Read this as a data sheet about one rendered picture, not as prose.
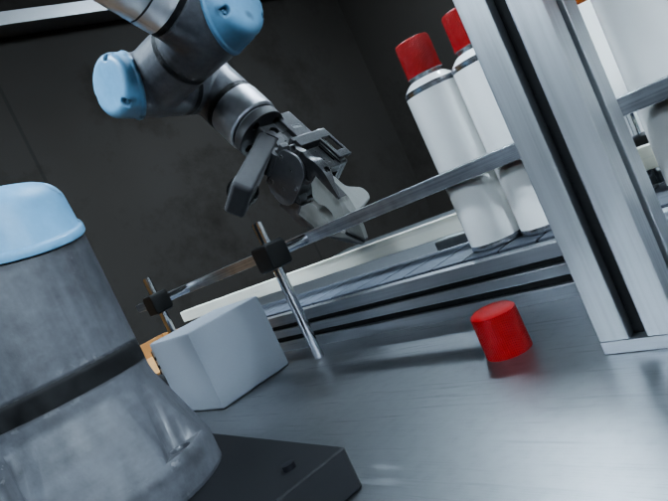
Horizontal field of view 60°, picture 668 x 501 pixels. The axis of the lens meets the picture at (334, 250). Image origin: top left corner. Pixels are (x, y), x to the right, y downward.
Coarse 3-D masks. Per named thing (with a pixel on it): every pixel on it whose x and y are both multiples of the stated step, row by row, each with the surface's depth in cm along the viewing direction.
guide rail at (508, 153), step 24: (624, 96) 40; (648, 96) 39; (456, 168) 51; (480, 168) 49; (408, 192) 55; (432, 192) 53; (360, 216) 60; (288, 240) 69; (312, 240) 66; (240, 264) 78; (192, 288) 88
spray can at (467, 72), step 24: (456, 24) 49; (456, 48) 50; (456, 72) 50; (480, 72) 48; (480, 96) 49; (480, 120) 50; (504, 120) 48; (504, 144) 49; (504, 168) 50; (504, 192) 51; (528, 192) 49; (528, 216) 50
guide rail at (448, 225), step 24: (648, 144) 47; (648, 168) 47; (456, 216) 61; (384, 240) 69; (408, 240) 66; (432, 240) 64; (312, 264) 79; (336, 264) 76; (264, 288) 88; (192, 312) 105
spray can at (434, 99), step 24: (408, 48) 52; (432, 48) 52; (408, 72) 53; (432, 72) 52; (408, 96) 53; (432, 96) 51; (456, 96) 52; (432, 120) 52; (456, 120) 51; (432, 144) 53; (456, 144) 52; (480, 144) 52; (456, 192) 53; (480, 192) 52; (480, 216) 52; (504, 216) 52; (480, 240) 53; (504, 240) 52
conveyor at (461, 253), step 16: (656, 192) 45; (528, 240) 50; (544, 240) 48; (432, 256) 64; (448, 256) 59; (464, 256) 55; (480, 256) 52; (384, 272) 68; (400, 272) 63; (416, 272) 59; (320, 288) 80; (336, 288) 73; (352, 288) 67; (368, 288) 63; (272, 304) 87; (304, 304) 72
